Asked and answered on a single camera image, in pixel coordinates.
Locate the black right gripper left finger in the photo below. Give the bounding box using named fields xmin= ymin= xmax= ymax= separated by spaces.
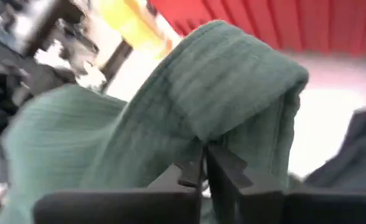
xmin=32 ymin=145 xmax=205 ymax=224

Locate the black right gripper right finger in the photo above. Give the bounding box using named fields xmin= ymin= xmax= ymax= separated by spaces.
xmin=205 ymin=144 xmax=366 ymax=224

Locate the dark navy garment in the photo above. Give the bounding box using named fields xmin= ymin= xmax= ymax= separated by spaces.
xmin=303 ymin=108 xmax=366 ymax=191

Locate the green button shirt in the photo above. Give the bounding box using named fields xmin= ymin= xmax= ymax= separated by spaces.
xmin=0 ymin=20 xmax=310 ymax=224

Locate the red plastic bin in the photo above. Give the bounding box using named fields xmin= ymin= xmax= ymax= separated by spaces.
xmin=148 ymin=0 xmax=366 ymax=57

